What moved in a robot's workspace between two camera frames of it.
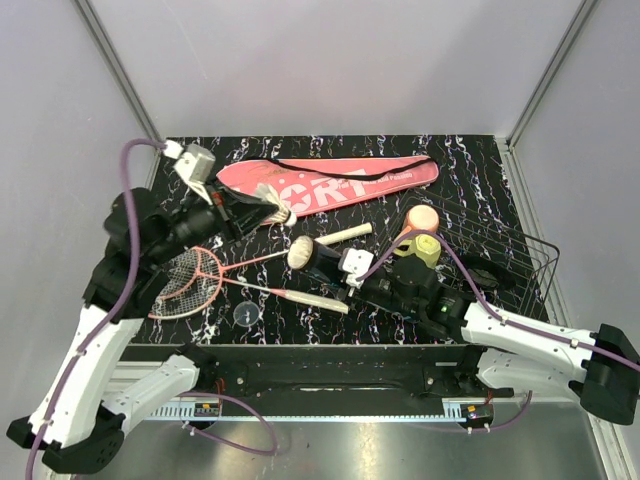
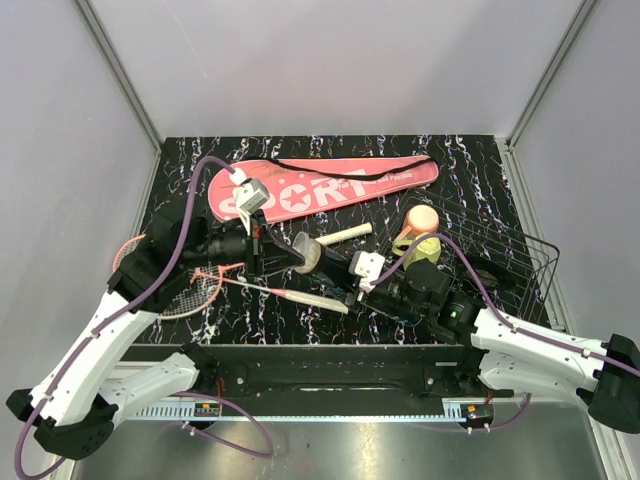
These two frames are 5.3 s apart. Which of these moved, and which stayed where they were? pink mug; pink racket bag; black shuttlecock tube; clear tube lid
Moved: clear tube lid
Stayed: pink mug; pink racket bag; black shuttlecock tube
